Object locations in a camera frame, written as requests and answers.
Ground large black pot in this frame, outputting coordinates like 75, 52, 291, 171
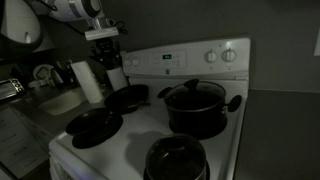
157, 79, 243, 134

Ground white utensil holder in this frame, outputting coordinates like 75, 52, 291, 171
105, 67, 130, 92

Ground white kitchen sink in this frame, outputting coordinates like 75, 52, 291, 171
37, 87, 88, 117

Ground steel handled black frying pan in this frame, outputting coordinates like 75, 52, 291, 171
103, 84, 152, 115

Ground white electric stove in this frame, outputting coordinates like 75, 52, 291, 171
48, 36, 252, 180

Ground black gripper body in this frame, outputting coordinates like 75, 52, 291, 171
94, 37, 116, 57

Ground white paper towel roll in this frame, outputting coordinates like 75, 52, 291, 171
70, 60, 104, 104

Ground silver toaster oven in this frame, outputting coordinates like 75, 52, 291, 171
0, 77, 26, 102

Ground black pan front left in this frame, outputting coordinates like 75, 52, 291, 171
71, 113, 124, 150

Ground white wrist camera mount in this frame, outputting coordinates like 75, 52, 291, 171
84, 27, 120, 42

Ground white cabinet drawers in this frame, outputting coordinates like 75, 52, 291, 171
0, 104, 51, 179

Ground white wall plate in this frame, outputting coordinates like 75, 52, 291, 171
313, 28, 320, 57

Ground large glass pot lid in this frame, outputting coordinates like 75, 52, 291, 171
164, 78, 227, 109

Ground white round counter item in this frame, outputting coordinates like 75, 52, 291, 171
32, 63, 54, 81

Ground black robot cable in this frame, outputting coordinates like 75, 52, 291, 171
106, 19, 128, 35

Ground small black pot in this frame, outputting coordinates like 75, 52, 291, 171
143, 133, 211, 180

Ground small glass pot lid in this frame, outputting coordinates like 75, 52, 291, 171
146, 133, 207, 178

